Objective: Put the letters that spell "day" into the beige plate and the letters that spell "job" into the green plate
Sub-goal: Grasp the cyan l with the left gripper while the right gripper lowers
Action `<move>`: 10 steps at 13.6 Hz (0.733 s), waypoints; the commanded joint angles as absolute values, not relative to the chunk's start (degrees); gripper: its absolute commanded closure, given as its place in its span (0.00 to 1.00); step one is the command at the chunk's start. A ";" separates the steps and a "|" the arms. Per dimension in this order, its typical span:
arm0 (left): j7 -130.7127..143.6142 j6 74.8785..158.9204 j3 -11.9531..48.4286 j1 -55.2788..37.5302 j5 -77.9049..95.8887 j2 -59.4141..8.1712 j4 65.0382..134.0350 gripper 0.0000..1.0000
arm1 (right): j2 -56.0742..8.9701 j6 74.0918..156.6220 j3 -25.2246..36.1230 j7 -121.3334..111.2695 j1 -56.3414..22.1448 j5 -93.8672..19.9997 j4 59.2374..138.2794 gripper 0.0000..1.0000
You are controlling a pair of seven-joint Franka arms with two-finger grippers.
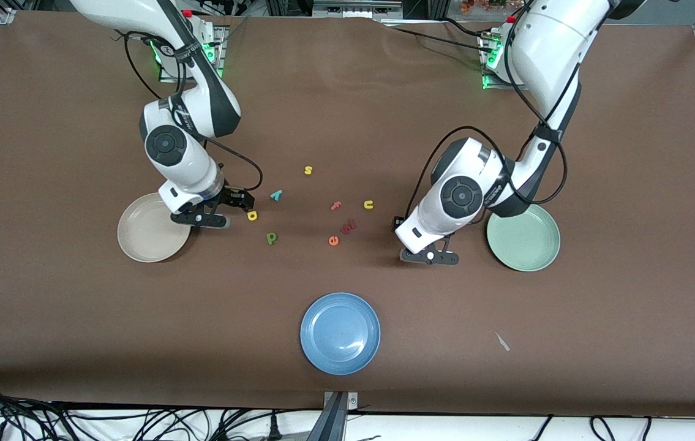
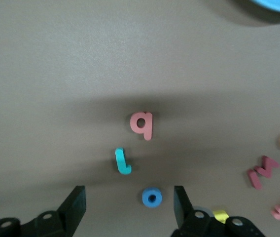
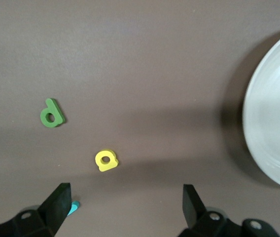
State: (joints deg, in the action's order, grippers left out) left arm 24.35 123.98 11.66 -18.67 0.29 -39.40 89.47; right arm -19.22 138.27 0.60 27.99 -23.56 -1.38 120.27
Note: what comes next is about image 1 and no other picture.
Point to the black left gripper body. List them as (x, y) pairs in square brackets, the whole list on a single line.
[(397, 223)]

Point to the teal letter y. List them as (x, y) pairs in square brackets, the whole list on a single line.
[(276, 195)]

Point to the green letter d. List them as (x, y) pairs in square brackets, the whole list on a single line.
[(271, 238)]

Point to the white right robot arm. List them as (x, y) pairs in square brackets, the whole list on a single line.
[(176, 147)]

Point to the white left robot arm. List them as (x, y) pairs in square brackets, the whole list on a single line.
[(463, 196)]

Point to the dark red letter w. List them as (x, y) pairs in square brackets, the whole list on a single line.
[(348, 227)]

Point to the pink letter f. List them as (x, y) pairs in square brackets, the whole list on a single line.
[(335, 206)]

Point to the beige brown plate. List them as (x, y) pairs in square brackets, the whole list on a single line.
[(145, 236)]

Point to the blue plate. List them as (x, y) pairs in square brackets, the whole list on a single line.
[(340, 334)]

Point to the light green plate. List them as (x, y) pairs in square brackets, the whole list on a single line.
[(528, 242)]

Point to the small white paper scrap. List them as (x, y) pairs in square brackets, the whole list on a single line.
[(502, 342)]

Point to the brown table cover sheet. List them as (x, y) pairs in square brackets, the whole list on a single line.
[(78, 306)]

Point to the grey metal equipment box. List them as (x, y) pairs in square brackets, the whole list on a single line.
[(356, 7)]

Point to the orange artificial flowers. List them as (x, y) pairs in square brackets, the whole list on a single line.
[(488, 5)]

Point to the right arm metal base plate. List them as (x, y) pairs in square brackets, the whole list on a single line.
[(166, 78)]

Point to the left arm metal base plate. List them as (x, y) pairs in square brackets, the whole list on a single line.
[(494, 84)]

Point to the grey metal camera mount bracket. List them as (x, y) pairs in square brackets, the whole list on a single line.
[(340, 404)]

